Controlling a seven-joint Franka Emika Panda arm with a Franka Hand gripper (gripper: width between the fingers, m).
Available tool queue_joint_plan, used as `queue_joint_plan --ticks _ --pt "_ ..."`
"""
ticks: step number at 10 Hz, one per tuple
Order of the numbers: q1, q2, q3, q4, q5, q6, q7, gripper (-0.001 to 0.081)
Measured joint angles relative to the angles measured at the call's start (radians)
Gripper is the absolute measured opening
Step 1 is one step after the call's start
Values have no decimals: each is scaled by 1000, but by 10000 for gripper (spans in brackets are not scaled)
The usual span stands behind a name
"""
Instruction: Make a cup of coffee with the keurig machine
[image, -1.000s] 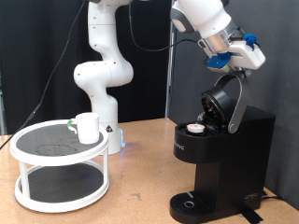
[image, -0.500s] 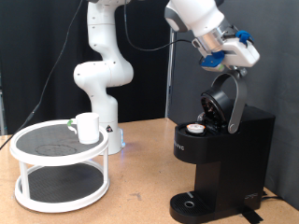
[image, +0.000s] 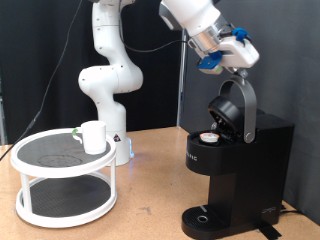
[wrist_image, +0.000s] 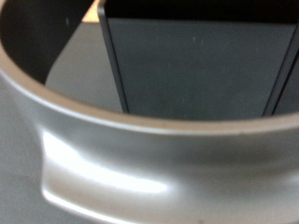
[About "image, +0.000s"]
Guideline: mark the black Keurig coffee machine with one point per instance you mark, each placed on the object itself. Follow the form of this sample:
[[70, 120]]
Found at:
[[250, 166]]

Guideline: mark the grey metal frame post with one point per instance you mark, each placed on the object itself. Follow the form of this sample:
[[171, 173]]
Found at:
[[2, 123]]

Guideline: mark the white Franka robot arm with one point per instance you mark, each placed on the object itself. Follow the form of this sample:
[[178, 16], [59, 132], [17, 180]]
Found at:
[[110, 80]]

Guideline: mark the orange-rimmed coffee pod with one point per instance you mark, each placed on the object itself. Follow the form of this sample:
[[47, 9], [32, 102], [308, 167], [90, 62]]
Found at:
[[209, 136]]

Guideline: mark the black curtain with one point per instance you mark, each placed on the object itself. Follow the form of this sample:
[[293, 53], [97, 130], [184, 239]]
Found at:
[[156, 93]]

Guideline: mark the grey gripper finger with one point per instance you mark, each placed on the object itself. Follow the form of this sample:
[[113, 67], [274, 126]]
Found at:
[[242, 72], [233, 70]]

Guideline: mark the dark grey partition panel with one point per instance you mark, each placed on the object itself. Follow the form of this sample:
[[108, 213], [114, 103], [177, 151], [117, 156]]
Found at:
[[286, 83]]

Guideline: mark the black tape strip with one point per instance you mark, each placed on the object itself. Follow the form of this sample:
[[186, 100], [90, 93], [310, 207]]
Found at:
[[270, 232]]

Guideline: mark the white two-tier turntable shelf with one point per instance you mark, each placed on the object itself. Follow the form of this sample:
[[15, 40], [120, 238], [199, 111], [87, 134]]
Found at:
[[66, 196]]

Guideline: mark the white wrist camera blue mount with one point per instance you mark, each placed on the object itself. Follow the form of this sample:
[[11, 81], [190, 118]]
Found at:
[[210, 65]]

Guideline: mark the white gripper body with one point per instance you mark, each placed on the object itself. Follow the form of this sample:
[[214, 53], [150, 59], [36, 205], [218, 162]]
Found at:
[[240, 53]]

